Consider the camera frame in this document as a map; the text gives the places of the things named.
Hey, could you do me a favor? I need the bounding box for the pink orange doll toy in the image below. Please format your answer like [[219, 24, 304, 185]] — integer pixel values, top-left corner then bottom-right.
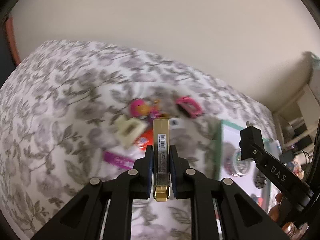
[[129, 99, 161, 118]]

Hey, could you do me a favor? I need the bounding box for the orange red glue tube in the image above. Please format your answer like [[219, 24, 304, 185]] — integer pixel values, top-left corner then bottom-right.
[[134, 129, 153, 152]]

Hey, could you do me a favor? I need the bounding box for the black cable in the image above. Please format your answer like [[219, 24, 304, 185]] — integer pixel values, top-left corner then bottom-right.
[[293, 148, 313, 165]]

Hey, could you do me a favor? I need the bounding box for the gold harmonica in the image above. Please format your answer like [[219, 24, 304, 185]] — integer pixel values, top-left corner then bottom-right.
[[153, 119, 170, 202]]

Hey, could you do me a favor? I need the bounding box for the white round band device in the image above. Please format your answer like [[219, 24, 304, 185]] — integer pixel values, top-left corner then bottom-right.
[[169, 118, 184, 129]]

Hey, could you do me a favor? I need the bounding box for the pink smart watch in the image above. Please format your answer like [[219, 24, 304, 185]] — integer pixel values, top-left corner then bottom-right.
[[175, 96, 202, 119]]

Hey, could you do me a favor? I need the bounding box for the round colourful tin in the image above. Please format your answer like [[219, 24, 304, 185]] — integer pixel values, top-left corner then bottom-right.
[[286, 160, 304, 179]]

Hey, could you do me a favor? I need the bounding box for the black toy car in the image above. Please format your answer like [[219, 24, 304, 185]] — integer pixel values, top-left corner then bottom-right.
[[254, 171, 267, 189]]

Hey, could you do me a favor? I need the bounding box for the cream hair claw clip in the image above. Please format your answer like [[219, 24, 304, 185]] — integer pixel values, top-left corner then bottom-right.
[[114, 115, 148, 148]]

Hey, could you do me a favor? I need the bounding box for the black plugged adapter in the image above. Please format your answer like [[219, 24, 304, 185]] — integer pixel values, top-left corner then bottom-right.
[[279, 150, 295, 164]]

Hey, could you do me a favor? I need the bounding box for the purple small toy bar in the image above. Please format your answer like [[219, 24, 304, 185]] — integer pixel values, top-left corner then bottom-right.
[[104, 151, 135, 170]]

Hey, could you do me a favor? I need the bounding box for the white power strip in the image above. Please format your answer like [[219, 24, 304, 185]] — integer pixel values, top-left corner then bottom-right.
[[273, 140, 282, 155]]

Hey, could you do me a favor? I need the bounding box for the floral grey white blanket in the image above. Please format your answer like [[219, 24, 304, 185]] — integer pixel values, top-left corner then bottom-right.
[[1, 40, 276, 239]]

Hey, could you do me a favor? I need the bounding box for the person's hand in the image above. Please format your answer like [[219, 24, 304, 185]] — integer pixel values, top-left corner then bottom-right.
[[268, 193, 309, 240]]

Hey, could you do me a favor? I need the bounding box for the round tin with beads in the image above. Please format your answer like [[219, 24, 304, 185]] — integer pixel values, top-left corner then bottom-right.
[[231, 149, 251, 177]]

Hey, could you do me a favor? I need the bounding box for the cream white toy shelf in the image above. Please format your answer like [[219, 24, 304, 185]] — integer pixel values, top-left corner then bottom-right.
[[273, 67, 319, 152]]

